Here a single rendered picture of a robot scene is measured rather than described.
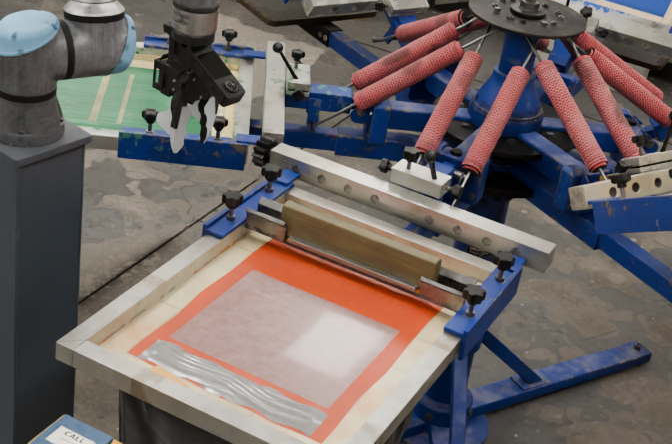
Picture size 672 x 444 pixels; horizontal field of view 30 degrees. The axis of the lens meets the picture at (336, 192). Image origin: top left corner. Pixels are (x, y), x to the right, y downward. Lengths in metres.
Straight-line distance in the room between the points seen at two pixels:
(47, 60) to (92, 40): 0.10
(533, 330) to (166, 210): 1.41
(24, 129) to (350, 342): 0.74
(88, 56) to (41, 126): 0.16
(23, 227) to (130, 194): 2.25
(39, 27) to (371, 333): 0.85
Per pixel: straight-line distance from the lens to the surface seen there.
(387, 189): 2.76
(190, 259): 2.51
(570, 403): 4.02
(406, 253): 2.50
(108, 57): 2.44
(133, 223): 4.54
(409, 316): 2.50
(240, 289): 2.50
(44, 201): 2.50
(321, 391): 2.26
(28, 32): 2.37
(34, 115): 2.43
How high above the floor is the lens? 2.33
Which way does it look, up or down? 28 degrees down
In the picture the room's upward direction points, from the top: 9 degrees clockwise
